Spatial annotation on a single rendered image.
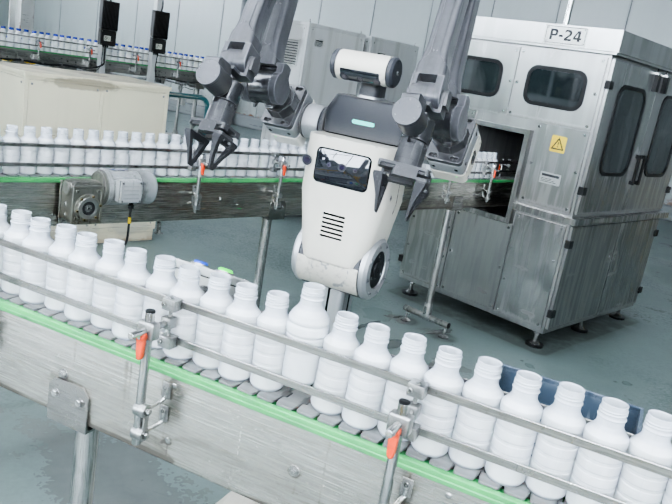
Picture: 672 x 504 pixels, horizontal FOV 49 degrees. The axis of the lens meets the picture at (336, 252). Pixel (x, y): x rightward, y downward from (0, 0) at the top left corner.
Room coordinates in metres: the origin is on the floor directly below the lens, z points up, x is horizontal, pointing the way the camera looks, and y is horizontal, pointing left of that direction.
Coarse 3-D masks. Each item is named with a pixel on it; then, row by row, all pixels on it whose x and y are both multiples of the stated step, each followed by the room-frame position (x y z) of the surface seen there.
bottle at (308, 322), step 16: (304, 288) 1.12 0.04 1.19; (320, 288) 1.14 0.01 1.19; (304, 304) 1.11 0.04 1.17; (320, 304) 1.12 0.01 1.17; (288, 320) 1.12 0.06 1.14; (304, 320) 1.10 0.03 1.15; (320, 320) 1.10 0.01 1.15; (288, 336) 1.11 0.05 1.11; (304, 336) 1.09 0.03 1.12; (320, 336) 1.10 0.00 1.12; (288, 352) 1.11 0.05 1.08; (304, 352) 1.10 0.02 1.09; (288, 368) 1.10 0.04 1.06; (304, 368) 1.10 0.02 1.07
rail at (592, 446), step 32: (32, 256) 1.32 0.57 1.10; (32, 288) 1.32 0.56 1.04; (128, 288) 1.23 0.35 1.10; (128, 320) 1.23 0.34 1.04; (224, 320) 1.15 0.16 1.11; (320, 352) 1.07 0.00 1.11; (288, 384) 1.09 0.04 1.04; (384, 416) 1.03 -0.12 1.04; (512, 416) 0.95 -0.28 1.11; (608, 448) 0.90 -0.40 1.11; (544, 480) 0.93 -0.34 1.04
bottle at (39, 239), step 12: (36, 228) 1.34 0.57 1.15; (48, 228) 1.36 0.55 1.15; (24, 240) 1.34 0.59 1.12; (36, 240) 1.34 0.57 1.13; (48, 240) 1.35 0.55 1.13; (24, 264) 1.33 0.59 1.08; (36, 264) 1.33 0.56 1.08; (24, 276) 1.33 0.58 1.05; (36, 276) 1.33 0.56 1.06; (24, 288) 1.33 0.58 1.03; (24, 300) 1.33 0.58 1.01; (36, 300) 1.33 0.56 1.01
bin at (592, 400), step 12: (504, 372) 1.58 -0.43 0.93; (516, 372) 1.57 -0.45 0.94; (504, 384) 1.58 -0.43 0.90; (552, 384) 1.54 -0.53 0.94; (540, 396) 1.54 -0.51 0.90; (552, 396) 1.53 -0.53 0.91; (588, 396) 1.50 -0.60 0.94; (600, 396) 1.50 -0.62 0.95; (588, 408) 1.50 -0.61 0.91; (636, 408) 1.47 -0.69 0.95; (540, 420) 1.54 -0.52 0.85; (636, 420) 1.46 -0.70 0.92; (636, 432) 1.35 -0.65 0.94
